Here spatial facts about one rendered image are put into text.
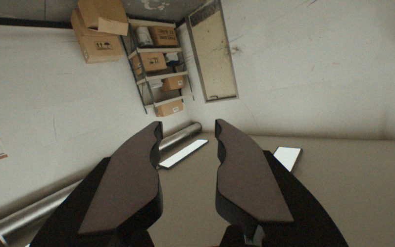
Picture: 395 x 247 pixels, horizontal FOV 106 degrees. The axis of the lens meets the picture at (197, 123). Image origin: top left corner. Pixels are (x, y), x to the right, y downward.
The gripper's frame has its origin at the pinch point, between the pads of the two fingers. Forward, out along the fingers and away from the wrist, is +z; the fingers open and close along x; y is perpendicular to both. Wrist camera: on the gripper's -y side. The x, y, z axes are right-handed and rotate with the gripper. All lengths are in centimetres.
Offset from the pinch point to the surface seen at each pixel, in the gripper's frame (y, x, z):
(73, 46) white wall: 10, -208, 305
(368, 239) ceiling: 123, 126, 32
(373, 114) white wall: 93, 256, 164
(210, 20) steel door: -30, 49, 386
